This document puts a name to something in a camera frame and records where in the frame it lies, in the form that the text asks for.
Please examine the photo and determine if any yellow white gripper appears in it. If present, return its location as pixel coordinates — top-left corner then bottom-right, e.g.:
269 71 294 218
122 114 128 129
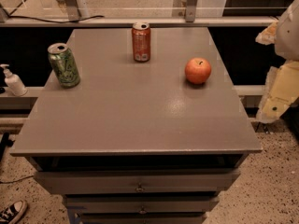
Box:
256 60 299 123

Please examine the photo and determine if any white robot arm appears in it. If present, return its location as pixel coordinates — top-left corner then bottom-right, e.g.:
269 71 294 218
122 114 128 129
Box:
255 0 299 123

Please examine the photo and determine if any red apple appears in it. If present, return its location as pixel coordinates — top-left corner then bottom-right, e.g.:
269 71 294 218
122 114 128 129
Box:
185 57 212 85

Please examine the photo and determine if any orange soda can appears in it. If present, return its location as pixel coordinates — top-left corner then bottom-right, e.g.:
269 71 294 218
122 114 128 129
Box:
132 21 151 63

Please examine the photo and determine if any grey drawer cabinet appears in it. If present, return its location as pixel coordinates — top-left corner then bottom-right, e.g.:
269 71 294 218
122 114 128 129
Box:
9 26 263 224

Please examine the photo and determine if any green soda can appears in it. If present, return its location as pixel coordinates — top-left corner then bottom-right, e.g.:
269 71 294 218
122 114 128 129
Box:
48 43 80 89

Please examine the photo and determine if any middle grey drawer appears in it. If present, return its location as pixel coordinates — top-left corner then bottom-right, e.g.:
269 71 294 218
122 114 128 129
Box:
64 195 219 214

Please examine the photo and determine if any grey drawer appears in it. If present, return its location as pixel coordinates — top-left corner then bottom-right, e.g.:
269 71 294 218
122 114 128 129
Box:
35 169 240 195
79 213 206 224
64 195 219 214

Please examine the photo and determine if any bottom grey drawer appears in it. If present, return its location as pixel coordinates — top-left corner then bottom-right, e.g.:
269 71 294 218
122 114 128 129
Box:
79 213 206 224

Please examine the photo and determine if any top grey drawer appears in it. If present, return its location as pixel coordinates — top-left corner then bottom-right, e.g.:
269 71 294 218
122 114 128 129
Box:
35 169 240 195

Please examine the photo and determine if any white pump bottle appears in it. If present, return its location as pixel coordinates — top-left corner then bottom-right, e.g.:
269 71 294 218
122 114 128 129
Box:
0 64 27 96

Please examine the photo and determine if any glass railing barrier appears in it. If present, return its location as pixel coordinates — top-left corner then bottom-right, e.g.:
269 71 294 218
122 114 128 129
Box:
0 0 294 27

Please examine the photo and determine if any black white sneaker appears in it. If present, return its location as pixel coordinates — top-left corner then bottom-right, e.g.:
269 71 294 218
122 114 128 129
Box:
0 201 28 224

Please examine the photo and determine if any black cable on ledge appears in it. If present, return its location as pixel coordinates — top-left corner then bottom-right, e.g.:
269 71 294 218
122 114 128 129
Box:
8 0 106 24

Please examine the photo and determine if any black floor cable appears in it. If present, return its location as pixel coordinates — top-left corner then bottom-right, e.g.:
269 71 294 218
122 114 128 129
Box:
0 175 36 185

